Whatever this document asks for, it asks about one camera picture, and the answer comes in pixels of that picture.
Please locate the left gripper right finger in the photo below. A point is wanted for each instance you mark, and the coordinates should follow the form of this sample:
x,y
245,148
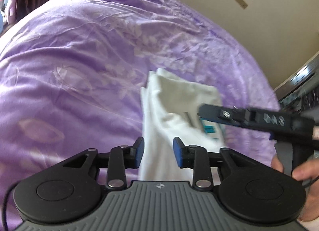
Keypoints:
x,y
196,158

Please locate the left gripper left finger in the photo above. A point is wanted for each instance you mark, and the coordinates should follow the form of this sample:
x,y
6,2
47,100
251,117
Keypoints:
x,y
120,159

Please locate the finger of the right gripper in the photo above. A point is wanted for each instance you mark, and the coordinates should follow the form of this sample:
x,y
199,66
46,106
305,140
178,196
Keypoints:
x,y
223,115

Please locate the white long-sleeve shirt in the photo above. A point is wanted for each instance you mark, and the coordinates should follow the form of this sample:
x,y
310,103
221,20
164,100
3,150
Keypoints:
x,y
170,105

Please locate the dark wooden furniture edge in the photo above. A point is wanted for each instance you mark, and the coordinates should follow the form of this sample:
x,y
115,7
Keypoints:
x,y
298,94

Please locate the purple floral bed cover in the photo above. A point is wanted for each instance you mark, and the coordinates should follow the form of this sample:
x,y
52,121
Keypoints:
x,y
72,73

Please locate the pink detergent bottle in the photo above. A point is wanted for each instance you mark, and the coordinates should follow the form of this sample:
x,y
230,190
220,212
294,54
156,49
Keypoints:
x,y
10,12

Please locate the tan wall plate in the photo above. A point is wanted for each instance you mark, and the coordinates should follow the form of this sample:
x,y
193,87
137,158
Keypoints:
x,y
242,3

